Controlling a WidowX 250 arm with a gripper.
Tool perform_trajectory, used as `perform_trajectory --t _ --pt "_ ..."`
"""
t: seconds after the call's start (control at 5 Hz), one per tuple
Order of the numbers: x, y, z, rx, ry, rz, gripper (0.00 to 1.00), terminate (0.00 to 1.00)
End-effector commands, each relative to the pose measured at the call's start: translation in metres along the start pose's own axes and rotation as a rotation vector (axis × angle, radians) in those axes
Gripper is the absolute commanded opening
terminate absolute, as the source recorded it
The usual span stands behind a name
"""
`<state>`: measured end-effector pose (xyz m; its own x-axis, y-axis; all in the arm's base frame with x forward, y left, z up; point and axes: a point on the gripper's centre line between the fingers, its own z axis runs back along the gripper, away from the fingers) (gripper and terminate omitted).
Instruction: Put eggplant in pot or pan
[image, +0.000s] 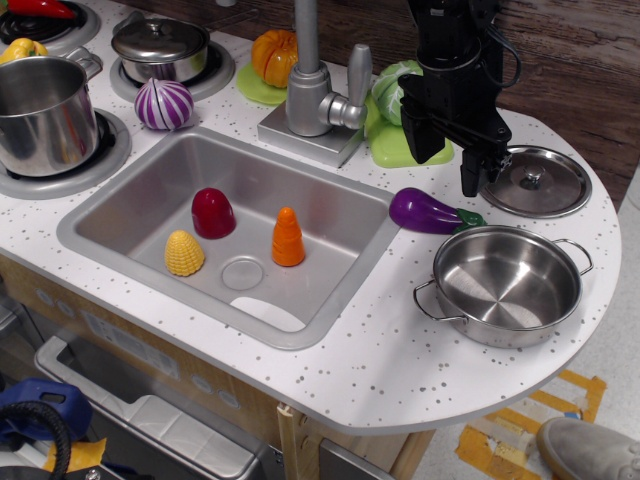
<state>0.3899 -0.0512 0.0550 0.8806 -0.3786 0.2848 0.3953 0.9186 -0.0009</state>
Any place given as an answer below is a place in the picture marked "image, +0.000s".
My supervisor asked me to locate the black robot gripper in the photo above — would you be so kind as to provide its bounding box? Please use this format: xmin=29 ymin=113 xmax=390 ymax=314
xmin=398 ymin=67 xmax=511 ymax=197

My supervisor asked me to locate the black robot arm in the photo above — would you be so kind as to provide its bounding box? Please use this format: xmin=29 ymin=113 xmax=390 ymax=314
xmin=398 ymin=1 xmax=519 ymax=197

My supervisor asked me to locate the purple toy eggplant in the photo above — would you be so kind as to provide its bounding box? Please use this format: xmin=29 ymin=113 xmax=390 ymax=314
xmin=389 ymin=188 xmax=487 ymax=235

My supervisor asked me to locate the steel pot lid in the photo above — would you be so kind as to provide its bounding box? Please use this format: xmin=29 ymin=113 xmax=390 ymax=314
xmin=481 ymin=145 xmax=592 ymax=218

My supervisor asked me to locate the lidded steel pot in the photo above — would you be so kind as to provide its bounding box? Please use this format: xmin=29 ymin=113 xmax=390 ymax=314
xmin=111 ymin=16 xmax=210 ymax=83

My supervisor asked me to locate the tall steel pot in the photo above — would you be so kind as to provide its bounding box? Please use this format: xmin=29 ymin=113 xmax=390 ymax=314
xmin=1 ymin=47 xmax=103 ymax=177

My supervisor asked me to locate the light green plate right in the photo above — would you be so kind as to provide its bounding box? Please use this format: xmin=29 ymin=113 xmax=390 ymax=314
xmin=363 ymin=94 xmax=455 ymax=168

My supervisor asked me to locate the light green plate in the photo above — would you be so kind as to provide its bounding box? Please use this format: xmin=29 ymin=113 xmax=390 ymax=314
xmin=236 ymin=63 xmax=287 ymax=106
xmin=363 ymin=94 xmax=455 ymax=168

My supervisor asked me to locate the green toy cabbage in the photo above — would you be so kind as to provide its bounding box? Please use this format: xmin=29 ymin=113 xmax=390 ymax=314
xmin=371 ymin=60 xmax=423 ymax=126

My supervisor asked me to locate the grey toy faucet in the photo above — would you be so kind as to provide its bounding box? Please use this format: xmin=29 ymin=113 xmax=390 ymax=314
xmin=257 ymin=0 xmax=372 ymax=168

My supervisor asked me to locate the orange toy carrot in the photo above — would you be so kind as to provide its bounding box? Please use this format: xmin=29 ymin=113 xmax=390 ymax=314
xmin=271 ymin=207 xmax=306 ymax=267

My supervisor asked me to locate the orange toy pumpkin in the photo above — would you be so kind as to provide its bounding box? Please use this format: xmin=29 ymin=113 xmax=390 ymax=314
xmin=251 ymin=29 xmax=298 ymax=88

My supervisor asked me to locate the light green plate left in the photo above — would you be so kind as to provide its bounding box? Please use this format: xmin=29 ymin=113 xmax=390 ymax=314
xmin=236 ymin=63 xmax=287 ymax=106

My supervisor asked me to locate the grey toy sink basin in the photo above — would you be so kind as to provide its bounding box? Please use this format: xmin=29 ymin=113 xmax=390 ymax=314
xmin=56 ymin=125 xmax=403 ymax=351

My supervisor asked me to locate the red toy vegetable piece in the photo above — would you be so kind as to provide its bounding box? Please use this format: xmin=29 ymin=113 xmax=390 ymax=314
xmin=191 ymin=187 xmax=236 ymax=239

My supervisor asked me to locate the yellow toy corn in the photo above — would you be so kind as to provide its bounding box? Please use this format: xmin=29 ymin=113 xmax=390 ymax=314
xmin=164 ymin=230 xmax=206 ymax=277

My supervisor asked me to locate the purple striped toy onion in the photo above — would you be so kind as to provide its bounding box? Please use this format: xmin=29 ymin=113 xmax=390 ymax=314
xmin=134 ymin=78 xmax=194 ymax=131

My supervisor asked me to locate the grey shoe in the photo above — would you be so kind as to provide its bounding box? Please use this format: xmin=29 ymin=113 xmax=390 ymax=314
xmin=536 ymin=417 xmax=639 ymax=479

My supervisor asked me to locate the red toy chili pepper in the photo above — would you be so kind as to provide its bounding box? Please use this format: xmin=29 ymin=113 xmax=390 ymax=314
xmin=6 ymin=0 xmax=76 ymax=20

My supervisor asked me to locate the yellow toy bell pepper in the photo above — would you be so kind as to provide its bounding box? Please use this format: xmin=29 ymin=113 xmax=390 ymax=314
xmin=0 ymin=38 xmax=49 ymax=64

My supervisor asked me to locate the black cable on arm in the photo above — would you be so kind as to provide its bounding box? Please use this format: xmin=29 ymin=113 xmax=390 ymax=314
xmin=479 ymin=19 xmax=523 ymax=90

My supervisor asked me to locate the small steel two-handled pot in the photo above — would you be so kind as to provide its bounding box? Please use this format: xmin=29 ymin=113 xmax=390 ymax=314
xmin=412 ymin=225 xmax=594 ymax=349

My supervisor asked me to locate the grey oven door handle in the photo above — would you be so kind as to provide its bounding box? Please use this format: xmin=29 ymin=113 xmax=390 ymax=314
xmin=34 ymin=336 xmax=265 ymax=479

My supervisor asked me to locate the blue clamp with black hose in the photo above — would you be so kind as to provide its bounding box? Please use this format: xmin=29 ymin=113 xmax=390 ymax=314
xmin=1 ymin=378 xmax=93 ymax=479

